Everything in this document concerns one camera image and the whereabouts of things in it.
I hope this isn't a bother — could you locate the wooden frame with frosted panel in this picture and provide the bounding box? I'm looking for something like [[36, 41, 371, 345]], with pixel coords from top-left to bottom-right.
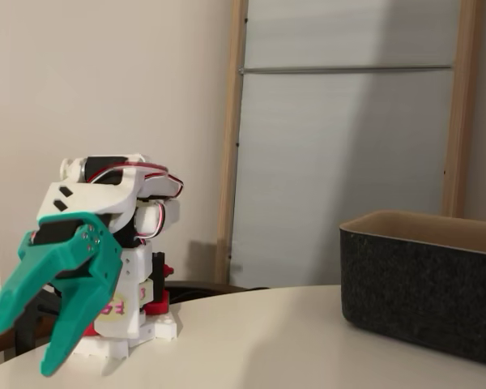
[[213, 0, 486, 287]]

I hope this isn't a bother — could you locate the thin metal rod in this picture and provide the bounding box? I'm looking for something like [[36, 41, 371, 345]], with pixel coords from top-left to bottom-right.
[[237, 63, 458, 75]]

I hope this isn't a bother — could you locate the dark grey felt box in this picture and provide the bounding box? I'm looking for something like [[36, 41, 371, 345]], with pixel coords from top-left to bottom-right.
[[339, 210, 486, 370]]

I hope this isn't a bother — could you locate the black clamp with red pad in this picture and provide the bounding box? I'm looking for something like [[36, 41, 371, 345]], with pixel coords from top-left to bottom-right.
[[144, 251, 175, 318], [14, 285, 100, 357]]

